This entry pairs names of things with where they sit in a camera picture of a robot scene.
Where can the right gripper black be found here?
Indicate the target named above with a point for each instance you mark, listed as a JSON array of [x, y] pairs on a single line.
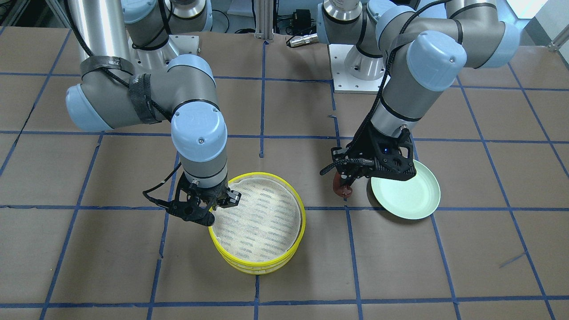
[[216, 194]]

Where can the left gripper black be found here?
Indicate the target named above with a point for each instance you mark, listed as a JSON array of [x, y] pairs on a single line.
[[367, 143]]

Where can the brown bun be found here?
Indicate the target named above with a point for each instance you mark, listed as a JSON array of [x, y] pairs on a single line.
[[341, 189]]

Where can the yellow steamer layer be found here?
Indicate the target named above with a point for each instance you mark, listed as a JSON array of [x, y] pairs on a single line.
[[268, 222], [257, 268]]

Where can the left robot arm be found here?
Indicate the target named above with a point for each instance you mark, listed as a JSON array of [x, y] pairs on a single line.
[[422, 57]]

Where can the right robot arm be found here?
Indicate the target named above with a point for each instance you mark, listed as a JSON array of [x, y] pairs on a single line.
[[132, 75]]

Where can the pale green plate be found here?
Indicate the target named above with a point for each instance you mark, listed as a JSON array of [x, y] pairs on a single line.
[[413, 199]]

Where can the silver metal cylinder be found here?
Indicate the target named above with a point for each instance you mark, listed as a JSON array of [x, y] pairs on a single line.
[[298, 41]]

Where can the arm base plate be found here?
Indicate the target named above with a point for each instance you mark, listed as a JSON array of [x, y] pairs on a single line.
[[354, 72], [178, 49]]

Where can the aluminium frame post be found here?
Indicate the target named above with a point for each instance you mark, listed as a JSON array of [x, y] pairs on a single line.
[[263, 11]]

